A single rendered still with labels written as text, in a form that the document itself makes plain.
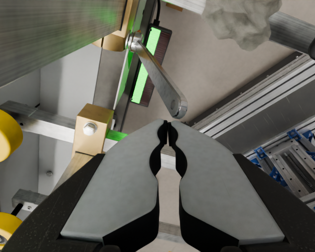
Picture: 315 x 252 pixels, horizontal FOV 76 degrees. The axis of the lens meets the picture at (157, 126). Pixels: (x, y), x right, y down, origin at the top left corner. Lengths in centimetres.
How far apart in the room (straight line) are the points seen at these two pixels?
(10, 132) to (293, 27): 39
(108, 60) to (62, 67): 17
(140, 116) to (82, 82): 76
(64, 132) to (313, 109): 113
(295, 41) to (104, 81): 35
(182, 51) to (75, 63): 70
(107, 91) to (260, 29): 33
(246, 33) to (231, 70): 96
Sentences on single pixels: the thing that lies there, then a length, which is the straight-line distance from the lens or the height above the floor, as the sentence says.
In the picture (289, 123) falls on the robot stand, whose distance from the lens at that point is 123.
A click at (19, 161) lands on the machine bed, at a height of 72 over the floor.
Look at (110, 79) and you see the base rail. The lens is 46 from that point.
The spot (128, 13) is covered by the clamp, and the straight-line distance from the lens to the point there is 26.
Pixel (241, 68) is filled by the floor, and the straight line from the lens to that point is 124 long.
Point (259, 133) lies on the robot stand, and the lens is 120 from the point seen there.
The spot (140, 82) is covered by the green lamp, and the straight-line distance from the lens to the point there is 45.
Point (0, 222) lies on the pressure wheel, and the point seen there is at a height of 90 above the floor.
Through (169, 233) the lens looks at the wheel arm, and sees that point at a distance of 58.
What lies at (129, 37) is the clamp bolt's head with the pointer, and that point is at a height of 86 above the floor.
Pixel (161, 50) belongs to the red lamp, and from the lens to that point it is 43.
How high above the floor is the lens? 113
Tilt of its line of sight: 59 degrees down
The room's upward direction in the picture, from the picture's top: 176 degrees counter-clockwise
